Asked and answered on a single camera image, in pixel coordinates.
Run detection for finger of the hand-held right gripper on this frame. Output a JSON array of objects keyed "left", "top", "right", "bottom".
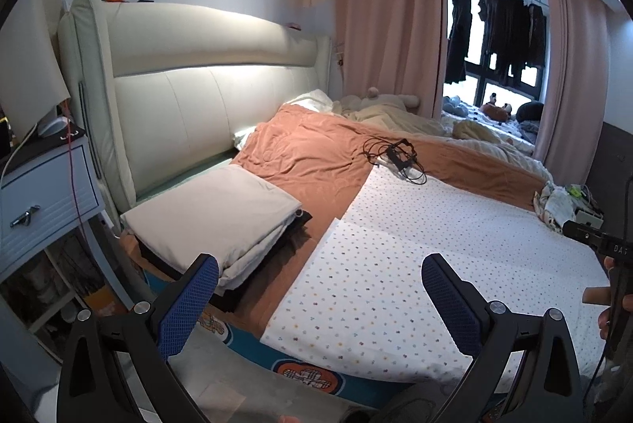
[{"left": 564, "top": 220, "right": 601, "bottom": 251}]

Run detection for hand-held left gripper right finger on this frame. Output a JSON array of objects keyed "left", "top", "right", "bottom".
[{"left": 421, "top": 253, "right": 584, "bottom": 423}]

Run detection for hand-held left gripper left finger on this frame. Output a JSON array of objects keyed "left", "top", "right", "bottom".
[{"left": 57, "top": 253, "right": 220, "bottom": 423}]

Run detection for beige jacket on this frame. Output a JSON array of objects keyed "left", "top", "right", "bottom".
[{"left": 120, "top": 163, "right": 303, "bottom": 290}]

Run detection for black folded clothes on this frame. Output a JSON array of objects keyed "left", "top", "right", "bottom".
[{"left": 136, "top": 208, "right": 315, "bottom": 315}]

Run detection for row of dark hanging clothes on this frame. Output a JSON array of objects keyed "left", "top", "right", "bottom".
[{"left": 445, "top": 0, "right": 550, "bottom": 90}]

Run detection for person's right hand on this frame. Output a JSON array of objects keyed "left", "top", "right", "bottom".
[{"left": 597, "top": 255, "right": 619, "bottom": 344}]

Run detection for white bedside cabinet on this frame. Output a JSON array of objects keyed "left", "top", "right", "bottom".
[{"left": 569, "top": 196, "right": 606, "bottom": 231}]

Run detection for crumpled white cloth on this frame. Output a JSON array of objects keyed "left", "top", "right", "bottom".
[{"left": 533, "top": 181, "right": 579, "bottom": 233}]

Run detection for floral bed sheet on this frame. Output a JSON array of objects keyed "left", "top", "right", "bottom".
[{"left": 260, "top": 166, "right": 611, "bottom": 384}]

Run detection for orange box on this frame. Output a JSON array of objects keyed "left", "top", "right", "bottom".
[{"left": 86, "top": 285, "right": 124, "bottom": 320}]

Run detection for dark round cushion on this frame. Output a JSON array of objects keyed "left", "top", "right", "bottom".
[{"left": 517, "top": 101, "right": 545, "bottom": 122}]

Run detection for beige comforter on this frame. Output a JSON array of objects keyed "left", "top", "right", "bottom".
[{"left": 331, "top": 99, "right": 555, "bottom": 179}]

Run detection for brown plush toy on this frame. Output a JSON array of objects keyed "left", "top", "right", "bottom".
[{"left": 479, "top": 93, "right": 512, "bottom": 122}]

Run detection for pale blue nightstand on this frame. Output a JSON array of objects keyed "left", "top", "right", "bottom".
[{"left": 0, "top": 134, "right": 122, "bottom": 355}]

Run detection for orange blanket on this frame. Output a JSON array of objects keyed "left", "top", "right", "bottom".
[{"left": 121, "top": 103, "right": 550, "bottom": 340}]

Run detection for cream padded headboard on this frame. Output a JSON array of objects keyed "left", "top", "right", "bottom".
[{"left": 58, "top": 0, "right": 332, "bottom": 211}]

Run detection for beige plush toy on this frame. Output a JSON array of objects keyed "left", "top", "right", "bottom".
[{"left": 341, "top": 87, "right": 421, "bottom": 113}]

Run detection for white pillow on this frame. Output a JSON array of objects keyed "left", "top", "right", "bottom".
[{"left": 284, "top": 89, "right": 334, "bottom": 115}]

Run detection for white lampshade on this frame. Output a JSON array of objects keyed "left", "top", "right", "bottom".
[{"left": 0, "top": 0, "right": 72, "bottom": 140}]

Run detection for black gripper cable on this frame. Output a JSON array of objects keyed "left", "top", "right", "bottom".
[{"left": 584, "top": 344, "right": 611, "bottom": 423}]

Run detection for black cable bundle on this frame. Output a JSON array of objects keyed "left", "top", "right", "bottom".
[{"left": 362, "top": 137, "right": 428, "bottom": 185}]

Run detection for red cord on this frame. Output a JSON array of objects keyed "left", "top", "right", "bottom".
[{"left": 62, "top": 104, "right": 91, "bottom": 246}]

